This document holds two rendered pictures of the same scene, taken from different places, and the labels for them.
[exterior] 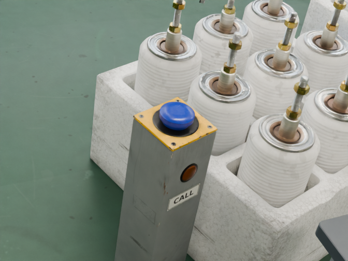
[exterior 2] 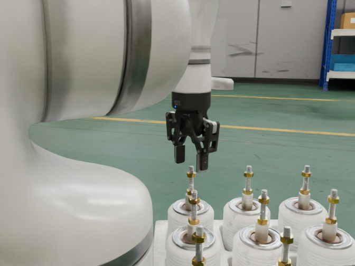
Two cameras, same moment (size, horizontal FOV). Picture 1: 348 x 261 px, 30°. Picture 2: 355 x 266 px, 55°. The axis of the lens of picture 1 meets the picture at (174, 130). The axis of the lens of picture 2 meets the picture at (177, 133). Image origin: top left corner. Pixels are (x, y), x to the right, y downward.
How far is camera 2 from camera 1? 0.61 m
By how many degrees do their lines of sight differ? 48
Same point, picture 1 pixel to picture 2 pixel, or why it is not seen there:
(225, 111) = (175, 254)
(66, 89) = not seen: hidden behind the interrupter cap
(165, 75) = (173, 224)
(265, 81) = (236, 246)
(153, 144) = not seen: hidden behind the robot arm
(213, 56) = (228, 224)
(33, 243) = not seen: outside the picture
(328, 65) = (316, 254)
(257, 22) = (282, 210)
